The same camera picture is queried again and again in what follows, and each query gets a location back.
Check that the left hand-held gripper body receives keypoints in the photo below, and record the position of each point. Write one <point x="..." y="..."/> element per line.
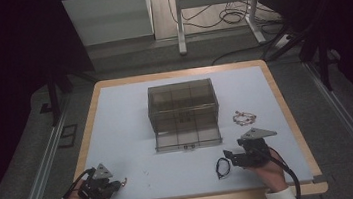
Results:
<point x="94" y="189"/>

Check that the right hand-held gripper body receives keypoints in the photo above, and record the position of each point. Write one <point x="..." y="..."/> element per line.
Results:
<point x="254" y="152"/>

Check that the small clear earring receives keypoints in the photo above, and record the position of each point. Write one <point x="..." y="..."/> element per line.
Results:
<point x="145" y="172"/>

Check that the smoky clear drawer box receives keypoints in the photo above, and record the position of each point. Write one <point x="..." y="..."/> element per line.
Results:
<point x="182" y="112"/>

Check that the person's right hand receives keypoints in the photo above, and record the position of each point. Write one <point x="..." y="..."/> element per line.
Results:
<point x="272" y="174"/>

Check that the white table mat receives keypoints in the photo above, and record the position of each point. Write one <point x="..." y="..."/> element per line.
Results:
<point x="174" y="187"/>

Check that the black metal stand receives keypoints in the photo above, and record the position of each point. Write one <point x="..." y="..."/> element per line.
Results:
<point x="53" y="100"/>
<point x="324" y="62"/>

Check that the white power strip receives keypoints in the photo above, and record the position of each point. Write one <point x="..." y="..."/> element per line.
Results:
<point x="282" y="41"/>

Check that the white panel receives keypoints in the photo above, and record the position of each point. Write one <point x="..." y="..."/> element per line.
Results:
<point x="108" y="16"/>

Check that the aluminium floor rail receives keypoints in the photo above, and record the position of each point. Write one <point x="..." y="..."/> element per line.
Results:
<point x="352" y="126"/>
<point x="39" y="182"/>

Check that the black floor bracket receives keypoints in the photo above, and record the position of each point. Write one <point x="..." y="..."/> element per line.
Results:
<point x="68" y="135"/>

